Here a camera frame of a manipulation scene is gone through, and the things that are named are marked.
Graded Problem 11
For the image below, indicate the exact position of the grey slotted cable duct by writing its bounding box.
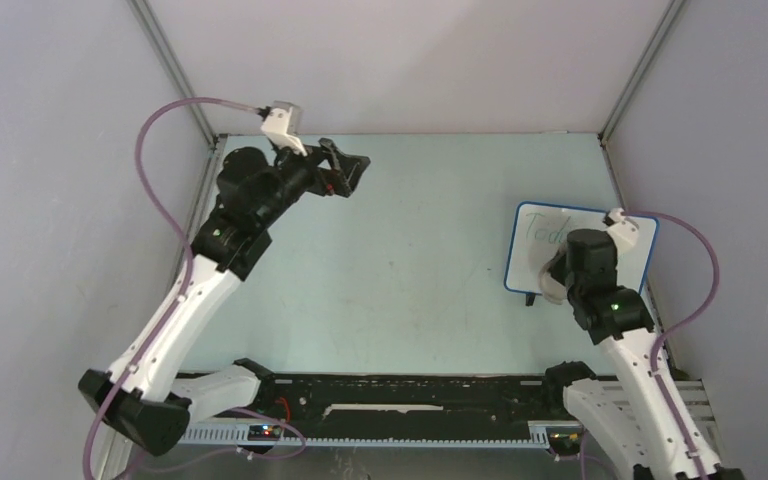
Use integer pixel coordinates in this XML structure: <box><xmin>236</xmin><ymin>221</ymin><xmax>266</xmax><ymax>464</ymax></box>
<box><xmin>178</xmin><ymin>422</ymin><xmax>582</xmax><ymax>449</ymax></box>

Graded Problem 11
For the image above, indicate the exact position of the grey eraser sponge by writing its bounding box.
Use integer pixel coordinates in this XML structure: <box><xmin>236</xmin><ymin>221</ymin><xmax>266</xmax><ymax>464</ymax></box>
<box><xmin>538</xmin><ymin>215</ymin><xmax>571</xmax><ymax>305</ymax></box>

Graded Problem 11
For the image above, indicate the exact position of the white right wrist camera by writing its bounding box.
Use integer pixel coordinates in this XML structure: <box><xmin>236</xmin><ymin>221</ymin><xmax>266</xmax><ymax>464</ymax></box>
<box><xmin>603</xmin><ymin>208</ymin><xmax>639</xmax><ymax>257</ymax></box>

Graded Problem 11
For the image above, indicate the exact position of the right aluminium frame post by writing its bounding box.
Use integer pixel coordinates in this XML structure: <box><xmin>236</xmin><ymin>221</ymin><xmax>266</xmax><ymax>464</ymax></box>
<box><xmin>597</xmin><ymin>0</ymin><xmax>688</xmax><ymax>207</ymax></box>

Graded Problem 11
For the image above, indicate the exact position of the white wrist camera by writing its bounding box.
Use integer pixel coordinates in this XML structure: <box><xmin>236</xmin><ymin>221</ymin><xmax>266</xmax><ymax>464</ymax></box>
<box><xmin>259</xmin><ymin>101</ymin><xmax>308</xmax><ymax>157</ymax></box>
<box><xmin>603</xmin><ymin>208</ymin><xmax>639</xmax><ymax>257</ymax></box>

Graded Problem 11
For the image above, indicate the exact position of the aluminium frame post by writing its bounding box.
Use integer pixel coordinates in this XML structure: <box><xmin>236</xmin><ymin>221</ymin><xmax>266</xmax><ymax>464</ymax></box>
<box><xmin>126</xmin><ymin>0</ymin><xmax>220</xmax><ymax>182</ymax></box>
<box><xmin>597</xmin><ymin>0</ymin><xmax>688</xmax><ymax>207</ymax></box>

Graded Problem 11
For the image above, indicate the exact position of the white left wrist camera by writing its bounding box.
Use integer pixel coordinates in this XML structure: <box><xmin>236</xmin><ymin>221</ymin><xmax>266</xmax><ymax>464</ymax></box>
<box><xmin>259</xmin><ymin>101</ymin><xmax>308</xmax><ymax>157</ymax></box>

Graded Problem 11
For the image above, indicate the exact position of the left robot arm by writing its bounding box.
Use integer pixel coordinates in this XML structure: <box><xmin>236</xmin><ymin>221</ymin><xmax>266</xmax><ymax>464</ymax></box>
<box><xmin>79</xmin><ymin>138</ymin><xmax>371</xmax><ymax>456</ymax></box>

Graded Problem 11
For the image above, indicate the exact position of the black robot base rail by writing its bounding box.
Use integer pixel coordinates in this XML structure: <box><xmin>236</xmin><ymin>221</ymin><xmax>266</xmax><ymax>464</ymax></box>
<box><xmin>200</xmin><ymin>373</ymin><xmax>579</xmax><ymax>440</ymax></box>

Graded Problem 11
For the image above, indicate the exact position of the left aluminium frame post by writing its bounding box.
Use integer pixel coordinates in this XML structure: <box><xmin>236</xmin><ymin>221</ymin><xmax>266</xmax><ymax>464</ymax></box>
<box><xmin>126</xmin><ymin>0</ymin><xmax>220</xmax><ymax>182</ymax></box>

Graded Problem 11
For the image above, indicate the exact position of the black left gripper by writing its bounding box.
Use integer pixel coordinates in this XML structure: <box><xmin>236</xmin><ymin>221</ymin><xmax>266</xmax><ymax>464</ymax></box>
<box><xmin>256</xmin><ymin>135</ymin><xmax>369</xmax><ymax>228</ymax></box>

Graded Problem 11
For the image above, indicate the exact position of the blue framed small whiteboard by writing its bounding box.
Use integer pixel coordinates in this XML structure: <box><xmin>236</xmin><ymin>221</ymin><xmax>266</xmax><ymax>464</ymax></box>
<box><xmin>504</xmin><ymin>201</ymin><xmax>659</xmax><ymax>306</ymax></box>

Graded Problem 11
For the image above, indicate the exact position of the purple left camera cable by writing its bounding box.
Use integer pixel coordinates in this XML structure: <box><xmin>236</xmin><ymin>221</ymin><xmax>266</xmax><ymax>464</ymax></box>
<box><xmin>82</xmin><ymin>97</ymin><xmax>309</xmax><ymax>480</ymax></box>

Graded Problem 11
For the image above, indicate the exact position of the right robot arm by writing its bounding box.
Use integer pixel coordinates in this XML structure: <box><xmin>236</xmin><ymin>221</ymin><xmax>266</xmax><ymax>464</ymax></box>
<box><xmin>541</xmin><ymin>224</ymin><xmax>744</xmax><ymax>479</ymax></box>

